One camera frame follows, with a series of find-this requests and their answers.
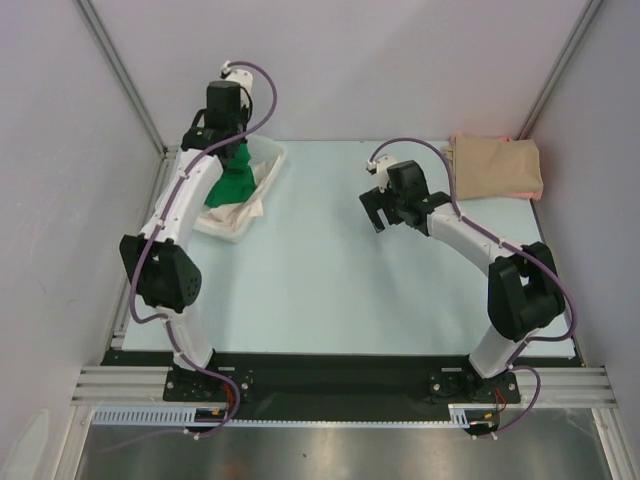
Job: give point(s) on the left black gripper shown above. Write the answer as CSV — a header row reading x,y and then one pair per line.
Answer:
x,y
244,115

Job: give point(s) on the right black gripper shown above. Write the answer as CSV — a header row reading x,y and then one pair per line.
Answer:
x,y
388,204

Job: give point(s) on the white plastic basket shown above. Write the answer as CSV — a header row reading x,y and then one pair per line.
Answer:
x,y
261,148

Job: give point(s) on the green t shirt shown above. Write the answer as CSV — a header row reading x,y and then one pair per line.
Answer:
x,y
237,183

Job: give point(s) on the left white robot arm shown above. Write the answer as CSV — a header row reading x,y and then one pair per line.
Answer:
x,y
164,281

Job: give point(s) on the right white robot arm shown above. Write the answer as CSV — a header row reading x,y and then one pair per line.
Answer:
x,y
522,296

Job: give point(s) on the cream t shirt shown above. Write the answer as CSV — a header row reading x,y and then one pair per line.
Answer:
x,y
230,222

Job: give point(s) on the folded pink t shirt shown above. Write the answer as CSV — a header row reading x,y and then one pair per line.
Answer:
x,y
525,192

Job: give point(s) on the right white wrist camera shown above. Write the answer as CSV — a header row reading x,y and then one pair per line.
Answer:
x,y
379,169

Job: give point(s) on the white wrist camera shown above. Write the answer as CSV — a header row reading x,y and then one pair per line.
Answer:
x,y
379,169
242,77

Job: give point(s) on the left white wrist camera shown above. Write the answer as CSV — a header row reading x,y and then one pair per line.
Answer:
x,y
242,77

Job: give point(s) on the left aluminium corner post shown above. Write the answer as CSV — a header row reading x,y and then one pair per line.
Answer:
x,y
113,59

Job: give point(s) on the aluminium corner post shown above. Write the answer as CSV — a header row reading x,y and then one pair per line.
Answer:
x,y
577,36
113,59

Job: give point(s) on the right aluminium corner post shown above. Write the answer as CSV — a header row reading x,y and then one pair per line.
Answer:
x,y
577,36

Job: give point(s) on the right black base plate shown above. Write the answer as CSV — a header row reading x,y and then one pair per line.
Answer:
x,y
460,385

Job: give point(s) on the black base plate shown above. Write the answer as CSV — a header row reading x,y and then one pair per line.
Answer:
x,y
460,385
185,385

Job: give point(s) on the right grey cable duct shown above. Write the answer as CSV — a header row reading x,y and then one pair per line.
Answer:
x,y
471,415

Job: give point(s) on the grey cable duct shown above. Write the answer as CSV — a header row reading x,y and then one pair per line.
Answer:
x,y
471,415
159,416

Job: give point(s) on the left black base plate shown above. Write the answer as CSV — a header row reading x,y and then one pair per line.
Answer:
x,y
185,385

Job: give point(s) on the aluminium front rail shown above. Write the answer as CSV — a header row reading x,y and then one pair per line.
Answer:
x,y
124,385

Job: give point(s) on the left grey cable duct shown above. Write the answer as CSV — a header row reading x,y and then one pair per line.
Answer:
x,y
159,416

